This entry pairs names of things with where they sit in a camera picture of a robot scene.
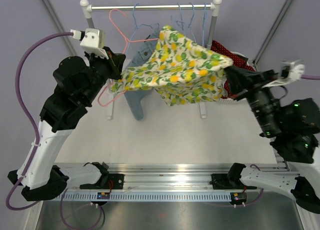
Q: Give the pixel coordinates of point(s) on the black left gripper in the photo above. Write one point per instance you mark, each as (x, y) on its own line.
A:
(114, 63)

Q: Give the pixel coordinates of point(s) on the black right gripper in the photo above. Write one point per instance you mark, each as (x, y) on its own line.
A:
(240, 80)

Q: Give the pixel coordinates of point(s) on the red polka dot skirt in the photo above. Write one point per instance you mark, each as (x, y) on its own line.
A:
(232, 58)

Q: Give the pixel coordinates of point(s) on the pink wire hanger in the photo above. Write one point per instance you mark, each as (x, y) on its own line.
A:
(127, 42)

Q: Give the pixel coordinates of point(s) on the light blue denim skirt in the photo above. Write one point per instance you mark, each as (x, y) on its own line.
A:
(134, 98)

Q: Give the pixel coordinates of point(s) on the lemon print skirt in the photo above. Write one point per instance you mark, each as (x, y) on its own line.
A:
(179, 70)

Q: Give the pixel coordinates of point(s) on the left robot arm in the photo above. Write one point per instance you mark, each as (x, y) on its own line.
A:
(78, 84)

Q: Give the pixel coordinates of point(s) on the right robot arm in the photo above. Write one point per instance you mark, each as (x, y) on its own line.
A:
(292, 130)

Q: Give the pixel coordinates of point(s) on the white perforated plastic basket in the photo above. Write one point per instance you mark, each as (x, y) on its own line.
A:
(229, 100)

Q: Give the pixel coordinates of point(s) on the metal clothes rack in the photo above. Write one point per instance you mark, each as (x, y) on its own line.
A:
(214, 6)

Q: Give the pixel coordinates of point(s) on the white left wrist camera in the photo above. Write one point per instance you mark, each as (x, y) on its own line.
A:
(92, 41)

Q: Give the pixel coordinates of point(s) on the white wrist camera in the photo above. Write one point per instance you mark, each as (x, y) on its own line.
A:
(291, 71)
(92, 41)

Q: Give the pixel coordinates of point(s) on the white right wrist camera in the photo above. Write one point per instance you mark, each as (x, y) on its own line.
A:
(291, 71)

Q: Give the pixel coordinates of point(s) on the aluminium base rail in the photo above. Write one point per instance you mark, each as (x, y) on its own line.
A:
(132, 186)

